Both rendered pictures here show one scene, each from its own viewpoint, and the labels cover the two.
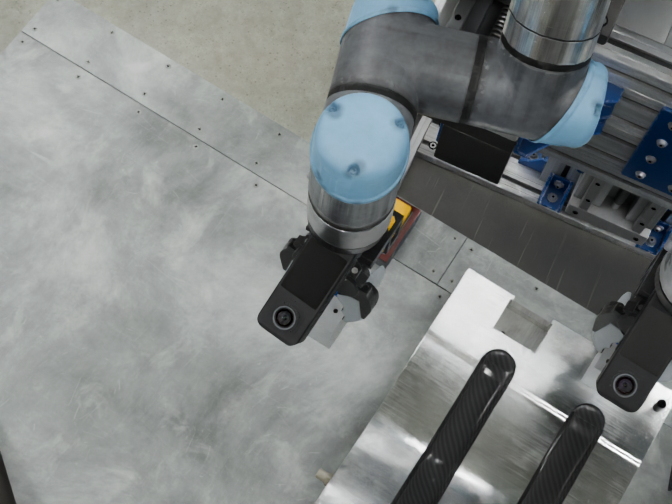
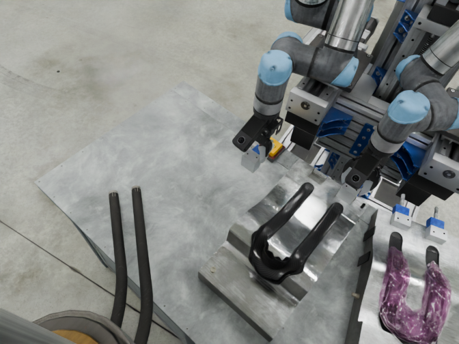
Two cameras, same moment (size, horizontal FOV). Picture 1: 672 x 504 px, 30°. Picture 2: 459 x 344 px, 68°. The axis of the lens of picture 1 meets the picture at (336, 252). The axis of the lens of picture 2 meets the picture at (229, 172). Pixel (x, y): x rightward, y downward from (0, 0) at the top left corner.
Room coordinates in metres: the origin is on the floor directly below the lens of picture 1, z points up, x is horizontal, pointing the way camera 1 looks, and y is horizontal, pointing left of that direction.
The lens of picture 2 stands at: (-0.23, -0.06, 1.80)
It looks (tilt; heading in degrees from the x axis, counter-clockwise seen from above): 56 degrees down; 12
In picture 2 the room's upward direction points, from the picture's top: 6 degrees clockwise
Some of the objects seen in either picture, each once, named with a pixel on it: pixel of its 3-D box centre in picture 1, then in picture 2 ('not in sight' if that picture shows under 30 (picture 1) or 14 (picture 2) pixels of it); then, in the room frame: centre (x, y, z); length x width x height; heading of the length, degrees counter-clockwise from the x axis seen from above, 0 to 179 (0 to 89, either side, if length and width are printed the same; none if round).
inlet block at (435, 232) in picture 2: not in sight; (435, 223); (0.44, -0.60, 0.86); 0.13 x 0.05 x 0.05; 174
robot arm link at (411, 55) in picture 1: (403, 62); (290, 55); (0.54, -0.03, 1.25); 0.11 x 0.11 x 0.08; 86
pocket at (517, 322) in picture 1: (520, 328); (315, 179); (0.46, -0.21, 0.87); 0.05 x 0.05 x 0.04; 67
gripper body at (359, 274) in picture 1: (348, 231); (265, 120); (0.45, -0.01, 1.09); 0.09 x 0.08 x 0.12; 157
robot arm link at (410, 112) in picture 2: not in sight; (404, 117); (0.44, -0.33, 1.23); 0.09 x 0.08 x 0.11; 115
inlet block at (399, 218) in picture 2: not in sight; (400, 210); (0.45, -0.50, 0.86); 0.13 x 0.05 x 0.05; 174
